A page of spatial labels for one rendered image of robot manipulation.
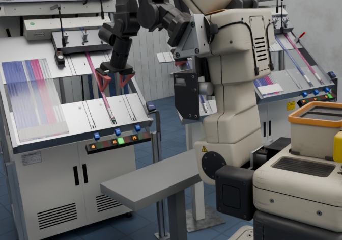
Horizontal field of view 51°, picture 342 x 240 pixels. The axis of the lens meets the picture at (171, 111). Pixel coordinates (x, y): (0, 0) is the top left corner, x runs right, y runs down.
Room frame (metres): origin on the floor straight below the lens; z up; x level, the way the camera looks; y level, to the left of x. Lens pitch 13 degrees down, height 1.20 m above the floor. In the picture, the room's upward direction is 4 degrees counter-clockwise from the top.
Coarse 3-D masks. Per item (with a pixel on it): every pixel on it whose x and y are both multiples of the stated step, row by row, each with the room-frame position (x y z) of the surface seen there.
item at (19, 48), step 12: (24, 36) 2.09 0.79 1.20; (0, 48) 1.97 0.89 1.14; (12, 48) 1.99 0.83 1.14; (24, 48) 2.02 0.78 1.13; (36, 48) 2.04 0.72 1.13; (48, 48) 2.06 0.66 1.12; (0, 60) 1.91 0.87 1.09; (12, 60) 1.93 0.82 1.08; (48, 60) 2.00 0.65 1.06; (72, 60) 2.05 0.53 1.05; (84, 60) 2.07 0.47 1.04; (96, 60) 2.10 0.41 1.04; (108, 60) 2.12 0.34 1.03; (60, 72) 1.96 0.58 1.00; (72, 72) 1.98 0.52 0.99; (84, 72) 2.00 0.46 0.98
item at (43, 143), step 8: (144, 120) 1.83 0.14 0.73; (96, 128) 1.72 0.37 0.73; (104, 128) 1.73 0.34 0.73; (112, 128) 1.76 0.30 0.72; (120, 128) 1.79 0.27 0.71; (128, 128) 1.82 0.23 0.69; (56, 136) 1.63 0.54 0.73; (64, 136) 1.64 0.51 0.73; (72, 136) 1.66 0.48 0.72; (80, 136) 1.69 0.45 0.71; (88, 136) 1.72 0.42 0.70; (24, 144) 1.56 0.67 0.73; (32, 144) 1.58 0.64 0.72; (40, 144) 1.61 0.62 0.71; (48, 144) 1.63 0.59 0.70; (56, 144) 1.66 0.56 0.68
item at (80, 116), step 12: (120, 96) 1.94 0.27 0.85; (132, 96) 1.97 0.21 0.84; (72, 108) 1.80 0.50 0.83; (84, 108) 1.82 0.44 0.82; (96, 108) 1.84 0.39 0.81; (120, 108) 1.88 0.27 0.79; (132, 108) 1.90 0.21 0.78; (12, 120) 1.66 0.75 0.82; (72, 120) 1.74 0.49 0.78; (84, 120) 1.76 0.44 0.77; (96, 120) 1.78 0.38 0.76; (108, 120) 1.80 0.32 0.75; (120, 120) 1.82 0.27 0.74; (132, 120) 1.83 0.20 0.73; (72, 132) 1.69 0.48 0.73
